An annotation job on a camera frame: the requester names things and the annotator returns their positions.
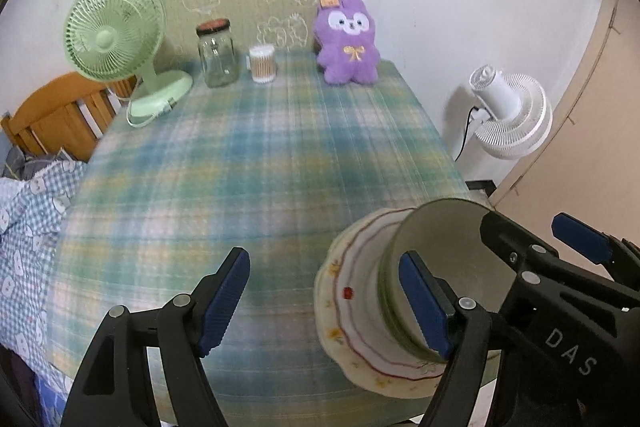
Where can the dark striped cloth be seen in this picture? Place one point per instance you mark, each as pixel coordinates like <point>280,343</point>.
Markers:
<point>25,164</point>

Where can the scalloped yellow floral plate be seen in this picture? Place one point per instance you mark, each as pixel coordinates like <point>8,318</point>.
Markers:
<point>325,307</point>

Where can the cotton swab container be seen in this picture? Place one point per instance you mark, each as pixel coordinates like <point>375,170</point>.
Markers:
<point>262,64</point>

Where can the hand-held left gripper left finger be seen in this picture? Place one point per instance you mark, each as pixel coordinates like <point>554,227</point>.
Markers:
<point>222,302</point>

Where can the green desk fan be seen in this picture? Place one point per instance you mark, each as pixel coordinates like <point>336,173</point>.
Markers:
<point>112,37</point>

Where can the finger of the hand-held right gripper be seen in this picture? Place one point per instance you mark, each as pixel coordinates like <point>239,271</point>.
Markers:
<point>582,237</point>
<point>520,257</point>

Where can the glass jar with dark lid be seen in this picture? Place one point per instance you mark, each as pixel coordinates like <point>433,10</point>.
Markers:
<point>217,57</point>

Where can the wooden bed headboard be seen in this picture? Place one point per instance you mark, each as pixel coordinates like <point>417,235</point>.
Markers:
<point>55,112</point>

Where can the blue checkered blanket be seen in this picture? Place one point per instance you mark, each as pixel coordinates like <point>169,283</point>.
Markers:
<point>30,247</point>

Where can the purple plush bunny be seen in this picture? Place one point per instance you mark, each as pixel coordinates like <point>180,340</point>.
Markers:
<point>350,47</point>

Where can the white standing fan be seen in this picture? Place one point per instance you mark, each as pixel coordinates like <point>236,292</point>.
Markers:
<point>515,117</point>

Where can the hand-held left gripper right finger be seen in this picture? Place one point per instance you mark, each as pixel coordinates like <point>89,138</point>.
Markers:
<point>425,307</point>

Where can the beige door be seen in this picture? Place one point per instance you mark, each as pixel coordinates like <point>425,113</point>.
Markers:
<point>595,107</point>

